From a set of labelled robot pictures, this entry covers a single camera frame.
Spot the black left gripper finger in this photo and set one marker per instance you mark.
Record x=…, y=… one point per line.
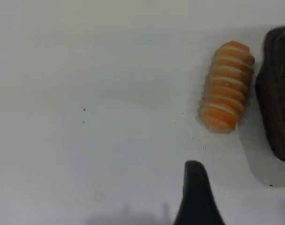
x=197, y=199

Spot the ridged orange bread roll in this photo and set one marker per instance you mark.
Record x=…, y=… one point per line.
x=227, y=89

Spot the black woven wicker basket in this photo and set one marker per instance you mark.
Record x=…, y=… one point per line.
x=277, y=98

